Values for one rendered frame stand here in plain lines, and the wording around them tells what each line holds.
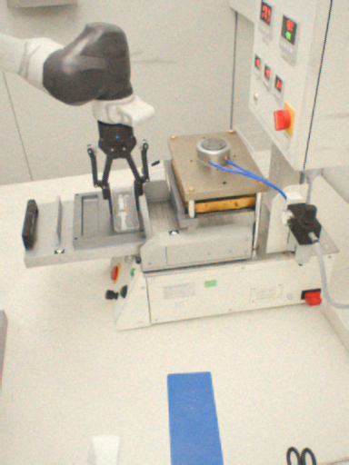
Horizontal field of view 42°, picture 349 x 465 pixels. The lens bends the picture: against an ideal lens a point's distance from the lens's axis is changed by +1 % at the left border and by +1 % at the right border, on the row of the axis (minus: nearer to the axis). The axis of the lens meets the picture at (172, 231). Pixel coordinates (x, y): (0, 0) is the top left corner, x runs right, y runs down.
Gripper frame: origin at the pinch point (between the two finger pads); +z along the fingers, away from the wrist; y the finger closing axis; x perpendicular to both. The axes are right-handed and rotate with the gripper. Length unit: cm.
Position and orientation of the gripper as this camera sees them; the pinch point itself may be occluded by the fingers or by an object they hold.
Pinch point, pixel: (123, 198)
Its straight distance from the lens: 109.1
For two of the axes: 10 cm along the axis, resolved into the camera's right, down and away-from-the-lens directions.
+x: 1.6, 6.0, -7.9
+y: -9.9, 1.1, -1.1
